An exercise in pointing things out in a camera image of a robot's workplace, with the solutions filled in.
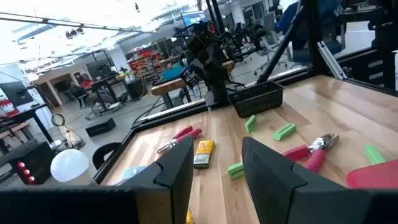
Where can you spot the black chair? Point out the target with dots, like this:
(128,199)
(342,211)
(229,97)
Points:
(105,154)

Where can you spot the white bulb on round base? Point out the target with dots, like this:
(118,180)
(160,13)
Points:
(70,165)

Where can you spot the black side table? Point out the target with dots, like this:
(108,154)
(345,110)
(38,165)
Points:
(28,114)

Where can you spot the silver aluminium rail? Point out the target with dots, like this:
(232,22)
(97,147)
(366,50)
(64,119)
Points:
(331,60)

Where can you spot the red storage shelf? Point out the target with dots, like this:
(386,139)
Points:
(144,63)

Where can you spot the person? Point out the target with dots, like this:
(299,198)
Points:
(86,82)

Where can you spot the overhead light bar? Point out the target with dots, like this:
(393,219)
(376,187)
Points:
(62,23)

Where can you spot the pink plastic bin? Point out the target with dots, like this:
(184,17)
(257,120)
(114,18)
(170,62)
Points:
(373,175)

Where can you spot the wooden bench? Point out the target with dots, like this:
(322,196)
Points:
(168,87)

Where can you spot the black box on floor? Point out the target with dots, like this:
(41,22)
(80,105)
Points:
(100,127)

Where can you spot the monitor with blue screen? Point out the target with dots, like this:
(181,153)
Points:
(193,17)

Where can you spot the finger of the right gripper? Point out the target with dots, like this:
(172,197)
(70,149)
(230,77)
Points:
(218,70)
(197,67)

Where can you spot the green eraser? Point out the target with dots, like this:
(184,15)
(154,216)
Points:
(284,131)
(374,154)
(235,170)
(250,123)

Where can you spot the grey office chair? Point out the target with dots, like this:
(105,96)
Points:
(269,28)

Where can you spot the black computer tower with lights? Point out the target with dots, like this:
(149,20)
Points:
(37,155)

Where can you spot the teal cloth on bench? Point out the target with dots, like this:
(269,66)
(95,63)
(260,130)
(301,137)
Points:
(172,73)

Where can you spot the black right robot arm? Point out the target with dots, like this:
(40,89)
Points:
(217,90)

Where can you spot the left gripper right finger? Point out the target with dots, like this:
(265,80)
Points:
(267,180)

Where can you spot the black slotted plastic basket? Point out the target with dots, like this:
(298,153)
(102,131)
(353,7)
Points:
(258,99)

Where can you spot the black office desk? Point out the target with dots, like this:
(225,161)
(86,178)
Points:
(105,82)

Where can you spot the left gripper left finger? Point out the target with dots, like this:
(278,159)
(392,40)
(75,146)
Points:
(174,174)

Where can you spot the black wall screen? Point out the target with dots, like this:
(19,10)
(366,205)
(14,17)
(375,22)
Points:
(15,93)

